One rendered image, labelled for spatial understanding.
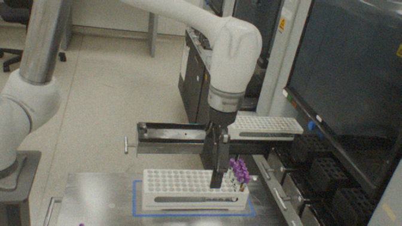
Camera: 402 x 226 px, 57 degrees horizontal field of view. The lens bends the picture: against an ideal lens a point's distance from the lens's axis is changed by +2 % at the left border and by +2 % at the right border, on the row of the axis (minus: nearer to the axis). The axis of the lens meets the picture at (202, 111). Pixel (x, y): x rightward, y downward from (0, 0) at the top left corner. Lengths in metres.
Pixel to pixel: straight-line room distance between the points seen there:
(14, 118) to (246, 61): 0.75
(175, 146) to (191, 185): 0.32
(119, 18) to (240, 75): 4.05
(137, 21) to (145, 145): 3.62
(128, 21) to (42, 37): 3.65
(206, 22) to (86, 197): 0.58
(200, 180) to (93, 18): 3.95
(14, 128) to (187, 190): 0.58
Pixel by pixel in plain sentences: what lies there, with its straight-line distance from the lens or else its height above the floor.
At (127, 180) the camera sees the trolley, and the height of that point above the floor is 0.82.
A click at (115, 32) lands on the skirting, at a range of 4.89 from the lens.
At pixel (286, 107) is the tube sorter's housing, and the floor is 0.90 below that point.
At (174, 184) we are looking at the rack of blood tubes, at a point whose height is 0.88.
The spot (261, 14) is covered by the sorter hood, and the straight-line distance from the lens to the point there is 1.84.
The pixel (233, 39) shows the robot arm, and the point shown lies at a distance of 0.83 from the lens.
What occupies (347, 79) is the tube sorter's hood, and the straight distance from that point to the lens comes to 1.18.
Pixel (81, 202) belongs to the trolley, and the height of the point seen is 0.82.
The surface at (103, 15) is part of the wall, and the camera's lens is 4.83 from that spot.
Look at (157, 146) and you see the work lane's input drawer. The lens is 1.34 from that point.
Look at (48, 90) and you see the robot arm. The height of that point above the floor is 0.95.
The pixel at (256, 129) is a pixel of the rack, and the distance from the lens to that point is 1.41.
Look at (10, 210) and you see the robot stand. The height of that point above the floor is 0.62.
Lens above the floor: 1.55
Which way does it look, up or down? 28 degrees down
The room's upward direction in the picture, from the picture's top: 10 degrees clockwise
